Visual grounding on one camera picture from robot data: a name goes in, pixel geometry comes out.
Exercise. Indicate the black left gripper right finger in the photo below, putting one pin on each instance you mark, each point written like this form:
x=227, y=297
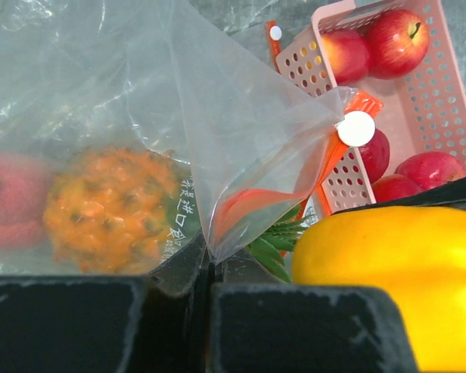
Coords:
x=259, y=324

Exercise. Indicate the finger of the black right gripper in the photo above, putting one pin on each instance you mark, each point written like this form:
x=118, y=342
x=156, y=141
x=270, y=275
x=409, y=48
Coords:
x=452, y=194

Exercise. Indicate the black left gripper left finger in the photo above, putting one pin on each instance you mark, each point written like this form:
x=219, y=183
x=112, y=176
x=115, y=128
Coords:
x=100, y=323

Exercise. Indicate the yellow toy bell pepper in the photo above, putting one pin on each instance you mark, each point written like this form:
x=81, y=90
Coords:
x=416, y=254

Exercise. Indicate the orange toy pineapple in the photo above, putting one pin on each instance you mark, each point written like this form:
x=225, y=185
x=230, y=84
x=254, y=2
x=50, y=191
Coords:
x=121, y=211

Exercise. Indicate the clear zip bag orange zipper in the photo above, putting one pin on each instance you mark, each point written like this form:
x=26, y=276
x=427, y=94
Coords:
x=156, y=75

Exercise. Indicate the red toy tomato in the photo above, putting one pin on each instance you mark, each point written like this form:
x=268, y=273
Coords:
x=431, y=169

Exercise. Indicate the pink perforated plastic basket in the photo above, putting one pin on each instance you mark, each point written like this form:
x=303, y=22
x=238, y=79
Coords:
x=425, y=110

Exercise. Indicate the red toy apple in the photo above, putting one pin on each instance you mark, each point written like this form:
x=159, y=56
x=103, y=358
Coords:
x=398, y=40

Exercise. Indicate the pink toy peach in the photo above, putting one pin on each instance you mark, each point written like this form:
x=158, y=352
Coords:
x=349, y=55

